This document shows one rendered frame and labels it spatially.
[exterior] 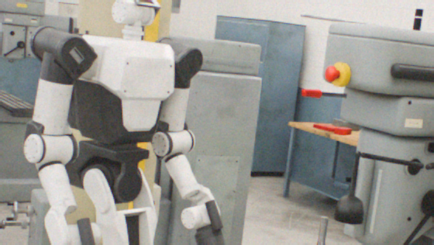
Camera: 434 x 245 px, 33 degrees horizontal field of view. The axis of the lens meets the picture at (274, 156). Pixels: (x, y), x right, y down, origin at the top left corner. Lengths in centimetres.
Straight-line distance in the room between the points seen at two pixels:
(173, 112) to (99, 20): 107
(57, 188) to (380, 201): 86
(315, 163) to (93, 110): 727
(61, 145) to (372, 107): 85
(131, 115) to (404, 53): 81
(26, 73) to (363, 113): 912
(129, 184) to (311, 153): 724
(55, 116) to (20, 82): 873
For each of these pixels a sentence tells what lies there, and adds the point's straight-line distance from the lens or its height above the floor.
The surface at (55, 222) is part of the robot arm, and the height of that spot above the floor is 128.
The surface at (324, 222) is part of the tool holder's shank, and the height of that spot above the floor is 128.
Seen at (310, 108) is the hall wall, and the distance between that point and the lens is 940.
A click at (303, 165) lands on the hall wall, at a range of 948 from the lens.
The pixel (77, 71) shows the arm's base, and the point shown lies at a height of 167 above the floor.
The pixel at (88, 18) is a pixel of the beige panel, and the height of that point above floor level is 180.
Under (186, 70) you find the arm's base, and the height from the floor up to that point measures 169.
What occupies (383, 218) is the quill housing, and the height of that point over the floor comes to 141.
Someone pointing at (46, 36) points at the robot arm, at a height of 175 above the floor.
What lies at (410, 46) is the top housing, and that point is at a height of 185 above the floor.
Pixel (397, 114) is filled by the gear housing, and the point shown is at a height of 168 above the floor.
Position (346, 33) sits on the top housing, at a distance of 182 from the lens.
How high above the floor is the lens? 184
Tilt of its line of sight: 9 degrees down
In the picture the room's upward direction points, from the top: 7 degrees clockwise
